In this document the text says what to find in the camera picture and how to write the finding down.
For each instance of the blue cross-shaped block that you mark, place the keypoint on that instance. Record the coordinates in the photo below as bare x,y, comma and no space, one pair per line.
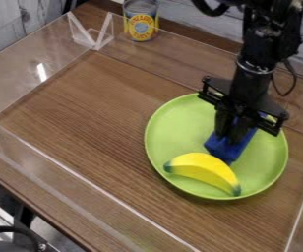
222,149

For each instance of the clear acrylic front wall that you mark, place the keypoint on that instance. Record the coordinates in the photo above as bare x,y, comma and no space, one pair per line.
81,208

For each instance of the yellow toy banana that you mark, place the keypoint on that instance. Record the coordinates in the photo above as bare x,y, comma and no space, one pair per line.
208,169

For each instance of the clear acrylic corner bracket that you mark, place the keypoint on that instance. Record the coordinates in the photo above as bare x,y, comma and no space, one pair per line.
91,38

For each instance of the yellow labelled tin can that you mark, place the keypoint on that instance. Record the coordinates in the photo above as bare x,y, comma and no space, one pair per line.
141,20

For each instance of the black metal table leg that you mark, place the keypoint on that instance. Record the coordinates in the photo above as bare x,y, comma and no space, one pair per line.
23,218

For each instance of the green plate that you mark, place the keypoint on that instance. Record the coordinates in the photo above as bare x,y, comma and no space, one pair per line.
177,130

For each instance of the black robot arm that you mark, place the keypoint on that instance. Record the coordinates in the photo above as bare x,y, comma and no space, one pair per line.
272,38

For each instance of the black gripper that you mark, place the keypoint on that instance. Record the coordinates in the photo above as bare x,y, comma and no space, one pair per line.
243,97

